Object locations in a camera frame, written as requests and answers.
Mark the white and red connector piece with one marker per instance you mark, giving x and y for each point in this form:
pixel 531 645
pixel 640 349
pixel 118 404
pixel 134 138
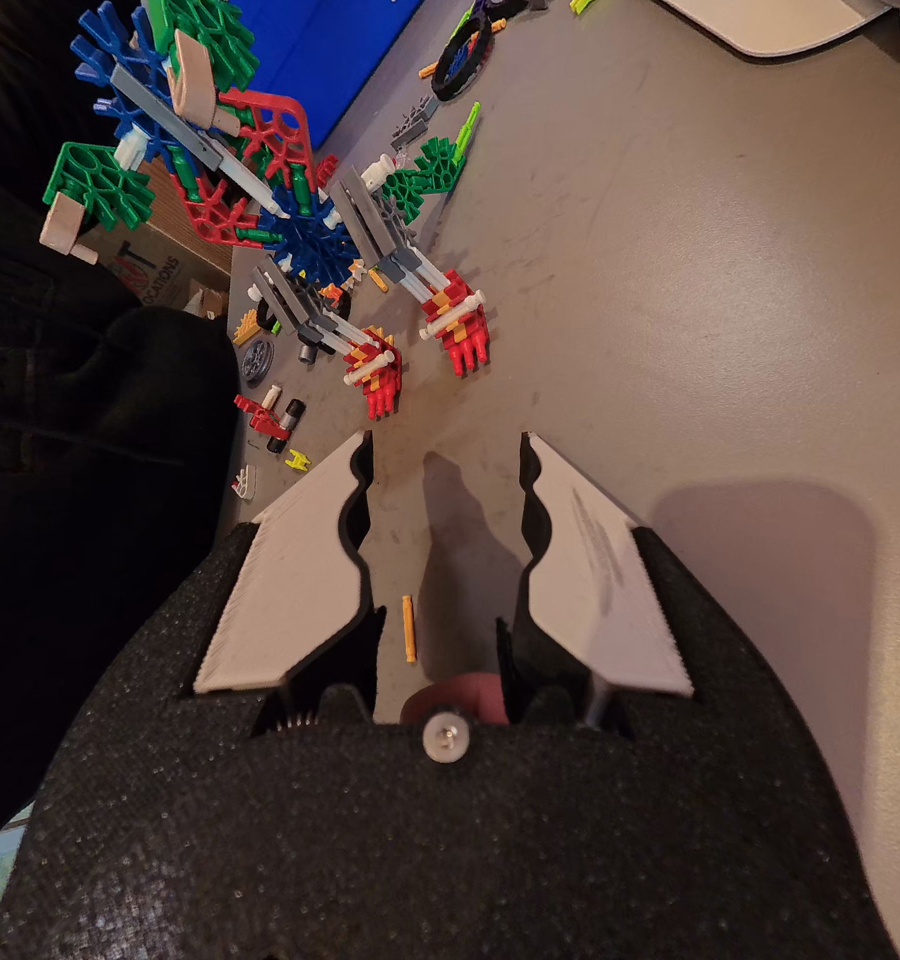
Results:
pixel 245 484

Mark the blue plastic bin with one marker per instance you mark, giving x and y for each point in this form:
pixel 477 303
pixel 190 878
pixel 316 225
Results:
pixel 315 67

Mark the yellow connector piece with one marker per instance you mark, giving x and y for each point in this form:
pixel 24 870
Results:
pixel 583 6

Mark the dark grey connector piece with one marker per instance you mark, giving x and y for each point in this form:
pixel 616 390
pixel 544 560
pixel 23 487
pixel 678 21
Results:
pixel 414 124

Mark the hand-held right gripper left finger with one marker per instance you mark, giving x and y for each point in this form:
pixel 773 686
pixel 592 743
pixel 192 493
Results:
pixel 292 592

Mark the printed cardboard box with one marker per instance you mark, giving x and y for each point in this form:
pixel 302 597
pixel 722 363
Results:
pixel 157 277

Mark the yellow fan connector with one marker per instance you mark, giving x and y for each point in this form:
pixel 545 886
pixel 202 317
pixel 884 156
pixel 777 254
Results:
pixel 245 328

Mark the white monitor stand base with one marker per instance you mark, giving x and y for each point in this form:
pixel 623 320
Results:
pixel 772 26

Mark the large black toy tyre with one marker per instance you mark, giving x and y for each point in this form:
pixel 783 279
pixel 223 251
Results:
pixel 446 91

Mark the small black toy tyre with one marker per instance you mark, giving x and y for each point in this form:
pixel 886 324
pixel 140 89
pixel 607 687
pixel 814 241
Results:
pixel 266 319

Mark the person's right hand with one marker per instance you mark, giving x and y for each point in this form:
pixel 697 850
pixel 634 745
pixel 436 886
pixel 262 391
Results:
pixel 457 694

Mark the grey wheel hub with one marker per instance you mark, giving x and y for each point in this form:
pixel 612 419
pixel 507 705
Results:
pixel 257 361

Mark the green fan connector assembly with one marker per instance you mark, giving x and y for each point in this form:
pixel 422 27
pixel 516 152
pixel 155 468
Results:
pixel 423 176

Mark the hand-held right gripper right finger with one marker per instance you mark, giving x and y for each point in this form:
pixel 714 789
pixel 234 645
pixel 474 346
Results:
pixel 607 600

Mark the small yellow clip connector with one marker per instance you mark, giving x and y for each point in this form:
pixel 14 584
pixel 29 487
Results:
pixel 297 459

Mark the red toy piece assembly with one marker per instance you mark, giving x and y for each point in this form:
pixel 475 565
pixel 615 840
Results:
pixel 263 420

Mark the colourful construction toy model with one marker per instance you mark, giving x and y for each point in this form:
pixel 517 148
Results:
pixel 307 240

